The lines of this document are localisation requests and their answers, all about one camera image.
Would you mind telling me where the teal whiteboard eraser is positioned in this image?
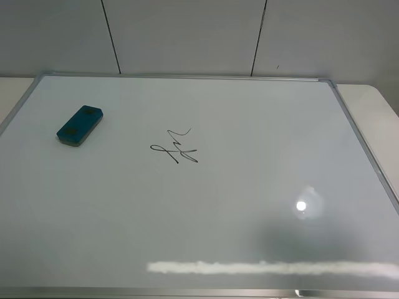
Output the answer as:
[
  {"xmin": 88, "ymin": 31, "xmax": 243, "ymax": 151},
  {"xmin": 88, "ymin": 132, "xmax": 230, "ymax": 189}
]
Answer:
[{"xmin": 56, "ymin": 105, "xmax": 103, "ymax": 147}]

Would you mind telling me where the white aluminium-framed whiteboard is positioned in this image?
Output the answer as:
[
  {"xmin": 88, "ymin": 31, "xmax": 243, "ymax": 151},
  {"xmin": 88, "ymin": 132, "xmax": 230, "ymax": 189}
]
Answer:
[{"xmin": 1, "ymin": 73, "xmax": 398, "ymax": 298}]

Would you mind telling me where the black marker scribble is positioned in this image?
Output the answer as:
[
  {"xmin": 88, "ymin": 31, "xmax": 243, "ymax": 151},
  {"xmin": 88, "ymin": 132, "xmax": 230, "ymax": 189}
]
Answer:
[{"xmin": 150, "ymin": 128, "xmax": 199, "ymax": 164}]

